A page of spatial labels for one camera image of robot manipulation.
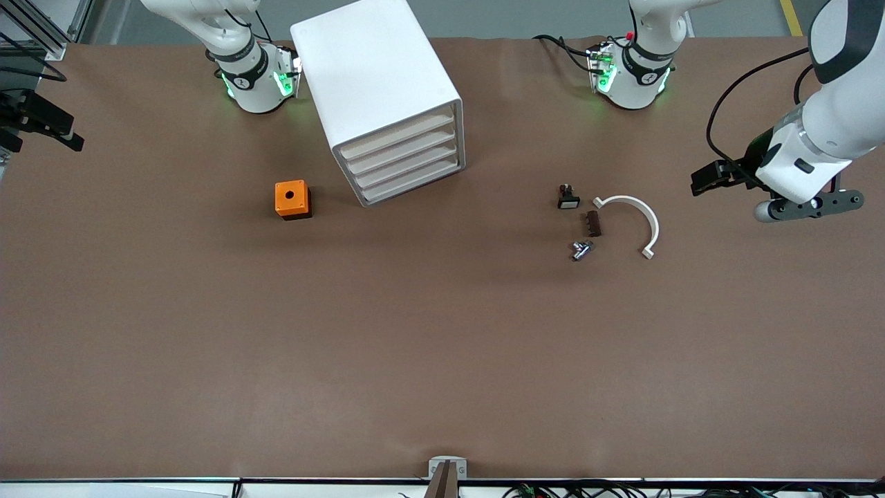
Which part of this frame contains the white half ring clamp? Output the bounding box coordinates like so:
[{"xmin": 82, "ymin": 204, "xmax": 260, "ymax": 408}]
[{"xmin": 592, "ymin": 195, "xmax": 661, "ymax": 261}]

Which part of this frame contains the white drawer cabinet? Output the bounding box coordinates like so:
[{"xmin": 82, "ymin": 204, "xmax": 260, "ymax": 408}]
[{"xmin": 290, "ymin": 0, "xmax": 466, "ymax": 208}]

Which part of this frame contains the orange button box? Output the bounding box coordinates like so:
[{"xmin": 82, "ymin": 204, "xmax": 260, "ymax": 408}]
[{"xmin": 274, "ymin": 180, "xmax": 313, "ymax": 221}]

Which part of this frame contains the large table cover mat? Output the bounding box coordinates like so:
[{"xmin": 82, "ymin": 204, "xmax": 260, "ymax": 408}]
[{"xmin": 0, "ymin": 35, "xmax": 885, "ymax": 481}]

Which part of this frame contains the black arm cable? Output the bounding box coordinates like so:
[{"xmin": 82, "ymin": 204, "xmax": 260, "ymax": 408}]
[
  {"xmin": 705, "ymin": 47, "xmax": 813, "ymax": 167},
  {"xmin": 0, "ymin": 59, "xmax": 68, "ymax": 82}
]

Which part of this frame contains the black base cable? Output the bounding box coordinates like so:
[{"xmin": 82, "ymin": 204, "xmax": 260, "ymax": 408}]
[{"xmin": 532, "ymin": 33, "xmax": 597, "ymax": 73}]

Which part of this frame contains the brown bar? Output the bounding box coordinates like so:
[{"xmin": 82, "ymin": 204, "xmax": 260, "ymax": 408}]
[{"xmin": 423, "ymin": 461, "xmax": 459, "ymax": 498}]

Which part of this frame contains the grey metal bracket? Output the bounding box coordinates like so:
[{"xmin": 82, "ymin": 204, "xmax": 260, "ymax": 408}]
[{"xmin": 428, "ymin": 456, "xmax": 468, "ymax": 480}]

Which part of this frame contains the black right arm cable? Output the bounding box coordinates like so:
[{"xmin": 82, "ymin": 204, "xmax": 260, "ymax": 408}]
[{"xmin": 0, "ymin": 59, "xmax": 68, "ymax": 82}]

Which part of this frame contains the white drawer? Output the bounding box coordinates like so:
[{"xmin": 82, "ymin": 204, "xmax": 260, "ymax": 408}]
[
  {"xmin": 351, "ymin": 142, "xmax": 460, "ymax": 189},
  {"xmin": 337, "ymin": 109, "xmax": 458, "ymax": 161},
  {"xmin": 357, "ymin": 158, "xmax": 461, "ymax": 203},
  {"xmin": 344, "ymin": 126, "xmax": 458, "ymax": 175}
]

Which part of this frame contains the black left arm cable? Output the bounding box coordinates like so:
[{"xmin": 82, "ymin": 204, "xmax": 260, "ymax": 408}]
[{"xmin": 705, "ymin": 47, "xmax": 813, "ymax": 167}]

